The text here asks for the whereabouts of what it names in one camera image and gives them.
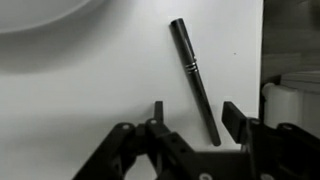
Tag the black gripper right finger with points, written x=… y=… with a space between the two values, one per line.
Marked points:
x=266 y=150

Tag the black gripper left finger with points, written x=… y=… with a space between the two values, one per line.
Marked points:
x=166 y=150

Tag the black pen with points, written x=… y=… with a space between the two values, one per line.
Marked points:
x=195 y=76

